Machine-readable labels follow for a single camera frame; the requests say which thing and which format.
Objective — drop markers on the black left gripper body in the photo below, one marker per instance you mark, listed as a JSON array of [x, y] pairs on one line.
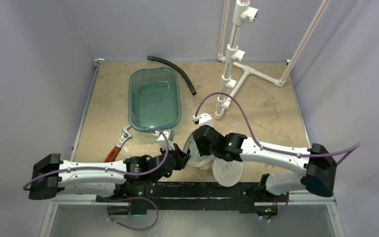
[[176, 153]]

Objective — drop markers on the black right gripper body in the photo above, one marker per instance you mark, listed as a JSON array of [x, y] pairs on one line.
[[199, 142]]

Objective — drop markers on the pale mint white bra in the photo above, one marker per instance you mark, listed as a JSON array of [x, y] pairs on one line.
[[195, 153]]

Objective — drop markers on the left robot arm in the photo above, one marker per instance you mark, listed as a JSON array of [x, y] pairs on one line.
[[53, 176]]

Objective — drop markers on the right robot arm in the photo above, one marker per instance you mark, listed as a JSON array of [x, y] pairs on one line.
[[312, 169]]

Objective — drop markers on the teal transparent plastic tub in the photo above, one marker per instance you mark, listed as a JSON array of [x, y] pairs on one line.
[[154, 99]]

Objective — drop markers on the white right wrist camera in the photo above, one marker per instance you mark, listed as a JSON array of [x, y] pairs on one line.
[[203, 119]]

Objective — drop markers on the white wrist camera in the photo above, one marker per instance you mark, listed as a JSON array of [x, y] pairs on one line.
[[165, 139], [203, 119]]

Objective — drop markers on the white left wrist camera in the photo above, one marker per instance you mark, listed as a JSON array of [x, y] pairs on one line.
[[165, 139]]

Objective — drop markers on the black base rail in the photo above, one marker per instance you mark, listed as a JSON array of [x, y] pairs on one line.
[[244, 197]]

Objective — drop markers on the red handled adjustable wrench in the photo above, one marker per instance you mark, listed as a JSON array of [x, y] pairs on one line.
[[117, 148]]

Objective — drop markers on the white PVC pipe frame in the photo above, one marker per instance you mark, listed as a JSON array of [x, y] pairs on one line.
[[235, 73]]

